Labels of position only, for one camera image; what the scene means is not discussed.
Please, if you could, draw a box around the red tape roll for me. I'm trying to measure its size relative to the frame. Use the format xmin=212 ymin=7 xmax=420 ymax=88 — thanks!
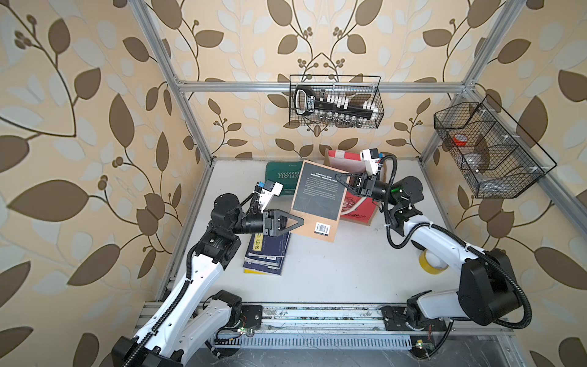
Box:
xmin=452 ymin=133 xmax=469 ymax=147

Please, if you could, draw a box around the aluminium frame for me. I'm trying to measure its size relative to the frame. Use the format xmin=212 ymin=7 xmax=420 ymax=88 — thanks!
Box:
xmin=127 ymin=0 xmax=587 ymax=217

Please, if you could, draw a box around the green plastic tool case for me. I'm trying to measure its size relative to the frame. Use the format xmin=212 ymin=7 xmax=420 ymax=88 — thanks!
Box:
xmin=264 ymin=161 xmax=303 ymax=196

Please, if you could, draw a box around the navy book barcode back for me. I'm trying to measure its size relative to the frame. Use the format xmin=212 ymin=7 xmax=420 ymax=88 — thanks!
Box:
xmin=243 ymin=258 xmax=284 ymax=275

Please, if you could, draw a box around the bottom yellow book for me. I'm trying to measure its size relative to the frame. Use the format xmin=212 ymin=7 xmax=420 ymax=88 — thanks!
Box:
xmin=243 ymin=269 xmax=264 ymax=275

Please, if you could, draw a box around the black wire basket right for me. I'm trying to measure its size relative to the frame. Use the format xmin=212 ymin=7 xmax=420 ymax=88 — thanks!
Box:
xmin=434 ymin=94 xmax=557 ymax=199

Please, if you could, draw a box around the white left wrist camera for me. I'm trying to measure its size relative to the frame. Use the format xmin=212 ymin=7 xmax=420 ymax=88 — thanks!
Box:
xmin=255 ymin=180 xmax=284 ymax=212

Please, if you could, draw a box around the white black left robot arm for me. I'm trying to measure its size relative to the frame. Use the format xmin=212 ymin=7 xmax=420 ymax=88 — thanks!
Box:
xmin=111 ymin=193 xmax=304 ymax=366

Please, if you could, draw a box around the black brown cover book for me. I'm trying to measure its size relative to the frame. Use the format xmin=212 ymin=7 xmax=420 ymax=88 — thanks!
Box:
xmin=290 ymin=161 xmax=347 ymax=243

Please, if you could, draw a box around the black wire basket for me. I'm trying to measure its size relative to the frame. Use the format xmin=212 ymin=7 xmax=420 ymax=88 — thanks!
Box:
xmin=288 ymin=73 xmax=385 ymax=132
xmin=434 ymin=94 xmax=557 ymax=199

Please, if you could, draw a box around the yellow tape roll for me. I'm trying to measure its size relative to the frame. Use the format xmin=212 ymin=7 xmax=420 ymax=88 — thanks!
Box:
xmin=418 ymin=250 xmax=449 ymax=275

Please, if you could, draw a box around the navy book yellow label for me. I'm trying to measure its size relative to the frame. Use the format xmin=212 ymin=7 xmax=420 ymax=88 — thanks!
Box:
xmin=245 ymin=233 xmax=290 ymax=265

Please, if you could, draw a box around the black wire basket back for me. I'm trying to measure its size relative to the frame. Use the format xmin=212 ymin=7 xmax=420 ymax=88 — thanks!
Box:
xmin=288 ymin=73 xmax=385 ymax=132

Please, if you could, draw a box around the burlap canvas bag red front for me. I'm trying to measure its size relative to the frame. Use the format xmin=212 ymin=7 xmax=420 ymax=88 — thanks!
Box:
xmin=324 ymin=150 xmax=377 ymax=226

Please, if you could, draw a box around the black socket wrench set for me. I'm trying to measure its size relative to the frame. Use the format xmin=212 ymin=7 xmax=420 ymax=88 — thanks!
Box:
xmin=293 ymin=85 xmax=380 ymax=119

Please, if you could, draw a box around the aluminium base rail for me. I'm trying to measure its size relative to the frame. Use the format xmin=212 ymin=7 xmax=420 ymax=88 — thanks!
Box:
xmin=141 ymin=301 xmax=510 ymax=352

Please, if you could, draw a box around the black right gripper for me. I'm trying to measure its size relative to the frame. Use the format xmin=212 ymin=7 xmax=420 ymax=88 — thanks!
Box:
xmin=337 ymin=174 xmax=401 ymax=209

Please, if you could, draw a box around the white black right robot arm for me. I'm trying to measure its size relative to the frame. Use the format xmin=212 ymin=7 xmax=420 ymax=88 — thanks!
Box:
xmin=336 ymin=154 xmax=533 ymax=330

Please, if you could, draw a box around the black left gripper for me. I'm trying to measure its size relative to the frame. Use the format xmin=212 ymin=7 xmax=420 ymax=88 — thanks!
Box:
xmin=226 ymin=207 xmax=301 ymax=243

